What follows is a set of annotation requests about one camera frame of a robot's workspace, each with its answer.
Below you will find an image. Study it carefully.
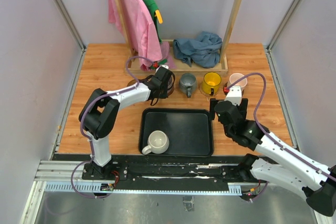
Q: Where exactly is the grey ceramic mug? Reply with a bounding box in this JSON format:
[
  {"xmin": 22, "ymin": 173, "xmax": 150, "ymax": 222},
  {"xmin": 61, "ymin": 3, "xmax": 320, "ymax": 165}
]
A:
[{"xmin": 178, "ymin": 73, "xmax": 197, "ymax": 98}]

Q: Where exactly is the black baking tray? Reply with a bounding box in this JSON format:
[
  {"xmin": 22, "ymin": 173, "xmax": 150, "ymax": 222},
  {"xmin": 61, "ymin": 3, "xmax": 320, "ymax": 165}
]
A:
[{"xmin": 139, "ymin": 108, "xmax": 214, "ymax": 157}]

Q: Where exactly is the purple translucent cup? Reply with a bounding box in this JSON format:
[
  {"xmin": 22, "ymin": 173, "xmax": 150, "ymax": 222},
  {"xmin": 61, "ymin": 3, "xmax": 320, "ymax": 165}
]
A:
[{"xmin": 167, "ymin": 73, "xmax": 175, "ymax": 91}]

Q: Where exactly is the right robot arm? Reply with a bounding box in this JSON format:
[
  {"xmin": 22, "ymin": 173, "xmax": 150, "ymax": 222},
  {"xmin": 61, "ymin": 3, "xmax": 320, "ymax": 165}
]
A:
[{"xmin": 210, "ymin": 99, "xmax": 335, "ymax": 217}]

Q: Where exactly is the woven rattan coaster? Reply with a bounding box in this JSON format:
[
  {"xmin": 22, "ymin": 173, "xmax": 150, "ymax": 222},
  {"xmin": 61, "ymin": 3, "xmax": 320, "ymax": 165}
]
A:
[{"xmin": 198, "ymin": 82, "xmax": 218, "ymax": 97}]

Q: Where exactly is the blue crumpled cloth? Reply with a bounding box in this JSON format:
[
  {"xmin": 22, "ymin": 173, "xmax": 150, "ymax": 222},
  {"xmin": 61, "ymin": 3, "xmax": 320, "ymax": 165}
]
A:
[{"xmin": 173, "ymin": 31, "xmax": 223, "ymax": 69}]

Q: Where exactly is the brown round coaster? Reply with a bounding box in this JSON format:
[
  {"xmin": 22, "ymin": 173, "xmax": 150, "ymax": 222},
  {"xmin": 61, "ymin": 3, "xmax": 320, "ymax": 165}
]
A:
[
  {"xmin": 167, "ymin": 86, "xmax": 175, "ymax": 97},
  {"xmin": 127, "ymin": 79, "xmax": 138, "ymax": 87},
  {"xmin": 223, "ymin": 83, "xmax": 228, "ymax": 95}
]

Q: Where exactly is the pink shirt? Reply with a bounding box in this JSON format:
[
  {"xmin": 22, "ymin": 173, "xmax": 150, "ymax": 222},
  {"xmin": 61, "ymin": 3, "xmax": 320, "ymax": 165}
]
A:
[{"xmin": 108, "ymin": 0, "xmax": 177, "ymax": 71}]

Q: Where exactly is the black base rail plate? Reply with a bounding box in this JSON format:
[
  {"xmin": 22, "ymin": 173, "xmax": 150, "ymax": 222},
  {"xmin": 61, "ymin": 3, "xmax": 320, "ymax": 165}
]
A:
[{"xmin": 46, "ymin": 154, "xmax": 265, "ymax": 193}]

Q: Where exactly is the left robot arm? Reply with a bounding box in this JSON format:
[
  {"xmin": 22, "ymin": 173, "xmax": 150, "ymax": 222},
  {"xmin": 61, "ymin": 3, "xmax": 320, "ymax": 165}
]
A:
[{"xmin": 79, "ymin": 65, "xmax": 175, "ymax": 180}]

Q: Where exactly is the white ceramic mug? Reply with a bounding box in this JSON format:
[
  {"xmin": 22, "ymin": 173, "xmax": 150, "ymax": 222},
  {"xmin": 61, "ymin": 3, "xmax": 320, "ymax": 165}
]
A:
[{"xmin": 142, "ymin": 130, "xmax": 170, "ymax": 155}]

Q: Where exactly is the wooden clothes rack frame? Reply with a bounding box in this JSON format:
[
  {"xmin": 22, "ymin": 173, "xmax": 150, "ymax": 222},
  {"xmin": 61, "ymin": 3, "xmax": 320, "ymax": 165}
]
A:
[{"xmin": 115, "ymin": 0, "xmax": 242, "ymax": 76}]

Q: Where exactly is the yellow mug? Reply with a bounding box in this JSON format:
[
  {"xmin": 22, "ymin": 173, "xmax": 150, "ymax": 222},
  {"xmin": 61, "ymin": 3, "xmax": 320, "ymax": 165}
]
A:
[{"xmin": 203, "ymin": 72, "xmax": 222, "ymax": 93}]

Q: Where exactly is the green garment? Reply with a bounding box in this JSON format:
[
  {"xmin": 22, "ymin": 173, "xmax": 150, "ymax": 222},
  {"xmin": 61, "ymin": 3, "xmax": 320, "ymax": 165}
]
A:
[{"xmin": 116, "ymin": 0, "xmax": 169, "ymax": 71}]

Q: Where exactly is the pink ceramic mug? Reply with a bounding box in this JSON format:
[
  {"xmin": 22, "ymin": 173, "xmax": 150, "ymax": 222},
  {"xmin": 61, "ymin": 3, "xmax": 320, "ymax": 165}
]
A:
[{"xmin": 227, "ymin": 72, "xmax": 248, "ymax": 91}]

